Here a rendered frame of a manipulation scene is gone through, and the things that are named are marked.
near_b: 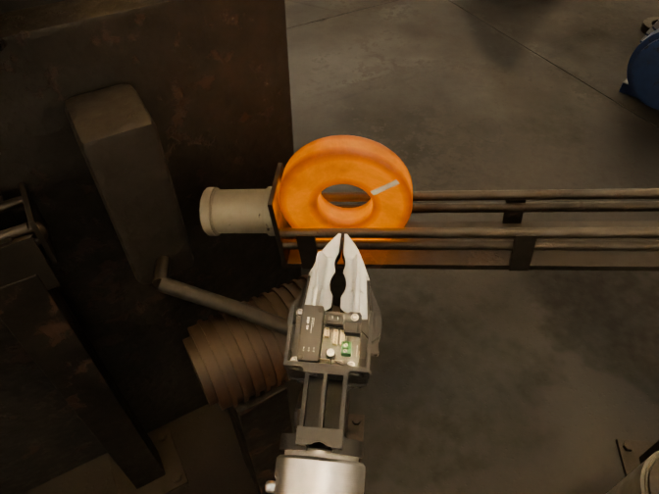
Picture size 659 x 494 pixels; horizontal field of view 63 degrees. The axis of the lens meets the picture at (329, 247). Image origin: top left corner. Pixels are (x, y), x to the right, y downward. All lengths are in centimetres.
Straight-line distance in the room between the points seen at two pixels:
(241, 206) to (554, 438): 91
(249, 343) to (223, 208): 18
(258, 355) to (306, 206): 21
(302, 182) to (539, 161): 140
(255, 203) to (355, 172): 13
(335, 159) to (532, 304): 100
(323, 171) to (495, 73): 182
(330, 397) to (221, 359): 27
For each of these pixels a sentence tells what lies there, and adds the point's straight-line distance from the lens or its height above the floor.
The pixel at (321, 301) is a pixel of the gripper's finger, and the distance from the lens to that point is 52.
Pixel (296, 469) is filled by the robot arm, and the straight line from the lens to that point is 45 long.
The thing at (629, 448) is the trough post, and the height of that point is 2.
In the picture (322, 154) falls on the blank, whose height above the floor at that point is 78.
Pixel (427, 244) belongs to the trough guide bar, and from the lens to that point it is 63.
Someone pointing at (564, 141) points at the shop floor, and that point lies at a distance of 205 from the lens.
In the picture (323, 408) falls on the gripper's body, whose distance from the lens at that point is 44.
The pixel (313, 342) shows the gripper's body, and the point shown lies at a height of 74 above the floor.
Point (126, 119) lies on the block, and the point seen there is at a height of 80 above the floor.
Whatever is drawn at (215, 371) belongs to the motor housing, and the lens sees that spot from 71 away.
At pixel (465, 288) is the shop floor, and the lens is 147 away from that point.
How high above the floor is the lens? 113
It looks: 48 degrees down
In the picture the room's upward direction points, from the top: straight up
